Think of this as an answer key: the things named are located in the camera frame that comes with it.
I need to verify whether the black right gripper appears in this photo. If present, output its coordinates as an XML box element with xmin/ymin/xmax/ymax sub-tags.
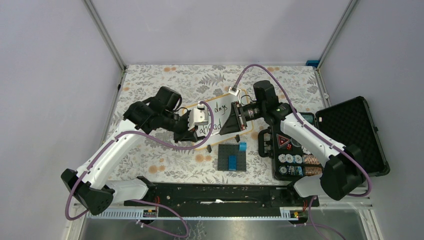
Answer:
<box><xmin>219</xmin><ymin>101</ymin><xmax>266</xmax><ymax>136</ymax></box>

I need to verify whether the yellow framed whiteboard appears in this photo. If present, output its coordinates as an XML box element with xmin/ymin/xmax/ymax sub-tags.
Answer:
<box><xmin>195</xmin><ymin>93</ymin><xmax>255</xmax><ymax>151</ymax></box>

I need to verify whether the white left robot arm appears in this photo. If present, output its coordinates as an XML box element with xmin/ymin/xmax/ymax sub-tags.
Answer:
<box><xmin>61</xmin><ymin>86</ymin><xmax>209</xmax><ymax>215</ymax></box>

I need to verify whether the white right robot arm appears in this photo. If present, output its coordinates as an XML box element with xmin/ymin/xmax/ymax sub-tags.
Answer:
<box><xmin>219</xmin><ymin>80</ymin><xmax>372</xmax><ymax>206</ymax></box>

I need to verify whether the light blue toy brick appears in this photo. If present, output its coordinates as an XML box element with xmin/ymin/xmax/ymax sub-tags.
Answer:
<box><xmin>239</xmin><ymin>142</ymin><xmax>247</xmax><ymax>152</ymax></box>

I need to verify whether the dark grey brick baseplate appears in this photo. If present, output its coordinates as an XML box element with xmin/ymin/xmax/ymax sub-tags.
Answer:
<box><xmin>217</xmin><ymin>142</ymin><xmax>247</xmax><ymax>172</ymax></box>

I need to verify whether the black poker chip case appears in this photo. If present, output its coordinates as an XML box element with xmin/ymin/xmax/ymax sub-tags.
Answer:
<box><xmin>257</xmin><ymin>96</ymin><xmax>391</xmax><ymax>182</ymax></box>

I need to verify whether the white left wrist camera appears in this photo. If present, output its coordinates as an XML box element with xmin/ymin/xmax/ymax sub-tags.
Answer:
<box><xmin>188</xmin><ymin>103</ymin><xmax>209</xmax><ymax>129</ymax></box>

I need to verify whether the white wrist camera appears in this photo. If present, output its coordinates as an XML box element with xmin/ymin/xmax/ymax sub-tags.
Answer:
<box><xmin>228</xmin><ymin>86</ymin><xmax>241</xmax><ymax>97</ymax></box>
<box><xmin>188</xmin><ymin>103</ymin><xmax>209</xmax><ymax>129</ymax></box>

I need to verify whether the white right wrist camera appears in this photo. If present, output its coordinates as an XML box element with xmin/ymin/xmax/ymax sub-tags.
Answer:
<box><xmin>228</xmin><ymin>86</ymin><xmax>241</xmax><ymax>97</ymax></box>

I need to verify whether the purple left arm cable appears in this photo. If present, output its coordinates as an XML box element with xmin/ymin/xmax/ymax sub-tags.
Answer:
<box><xmin>64</xmin><ymin>100</ymin><xmax>216</xmax><ymax>239</ymax></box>

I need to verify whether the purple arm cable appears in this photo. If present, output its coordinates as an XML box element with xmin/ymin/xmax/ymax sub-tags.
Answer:
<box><xmin>64</xmin><ymin>100</ymin><xmax>216</xmax><ymax>239</ymax></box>
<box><xmin>231</xmin><ymin>63</ymin><xmax>373</xmax><ymax>240</ymax></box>

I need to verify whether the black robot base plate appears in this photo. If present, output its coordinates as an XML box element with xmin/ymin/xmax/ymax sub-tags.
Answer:
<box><xmin>124</xmin><ymin>182</ymin><xmax>319</xmax><ymax>211</ymax></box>

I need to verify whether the blue corner bracket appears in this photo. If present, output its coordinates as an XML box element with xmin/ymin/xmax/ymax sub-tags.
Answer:
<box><xmin>305</xmin><ymin>60</ymin><xmax>320</xmax><ymax>68</ymax></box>

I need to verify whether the white slotted cable duct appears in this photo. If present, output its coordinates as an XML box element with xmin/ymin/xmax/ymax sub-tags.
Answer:
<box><xmin>86</xmin><ymin>206</ymin><xmax>298</xmax><ymax>221</ymax></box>

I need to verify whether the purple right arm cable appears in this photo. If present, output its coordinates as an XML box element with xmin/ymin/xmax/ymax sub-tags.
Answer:
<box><xmin>231</xmin><ymin>63</ymin><xmax>373</xmax><ymax>240</ymax></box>

